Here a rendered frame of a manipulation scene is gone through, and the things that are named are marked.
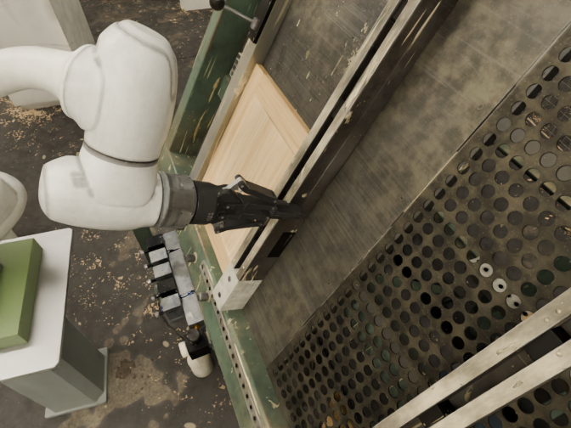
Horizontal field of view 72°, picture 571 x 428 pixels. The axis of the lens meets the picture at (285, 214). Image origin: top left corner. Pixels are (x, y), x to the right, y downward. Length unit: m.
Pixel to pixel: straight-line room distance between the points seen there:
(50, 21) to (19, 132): 0.83
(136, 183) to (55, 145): 2.71
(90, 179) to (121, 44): 0.18
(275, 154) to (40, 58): 0.53
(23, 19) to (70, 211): 2.82
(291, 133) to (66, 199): 0.51
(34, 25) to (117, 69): 2.83
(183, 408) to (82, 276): 0.92
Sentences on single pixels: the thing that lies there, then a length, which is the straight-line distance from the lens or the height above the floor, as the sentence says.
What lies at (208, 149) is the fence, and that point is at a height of 1.07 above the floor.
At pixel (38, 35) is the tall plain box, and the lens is 3.39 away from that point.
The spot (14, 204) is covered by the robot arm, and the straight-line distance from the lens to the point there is 1.39.
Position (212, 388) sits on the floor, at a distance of 1.95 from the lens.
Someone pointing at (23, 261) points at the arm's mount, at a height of 0.81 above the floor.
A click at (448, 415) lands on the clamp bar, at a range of 0.60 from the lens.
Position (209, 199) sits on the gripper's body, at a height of 1.37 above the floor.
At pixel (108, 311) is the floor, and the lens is 2.24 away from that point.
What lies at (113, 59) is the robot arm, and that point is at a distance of 0.54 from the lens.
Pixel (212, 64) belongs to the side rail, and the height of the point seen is 1.20.
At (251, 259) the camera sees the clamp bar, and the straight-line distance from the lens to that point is 0.91.
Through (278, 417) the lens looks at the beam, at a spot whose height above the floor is 0.89.
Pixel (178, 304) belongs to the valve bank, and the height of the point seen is 0.76.
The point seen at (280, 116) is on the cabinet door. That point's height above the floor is 1.28.
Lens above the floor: 1.85
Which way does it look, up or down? 50 degrees down
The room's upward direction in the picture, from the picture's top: straight up
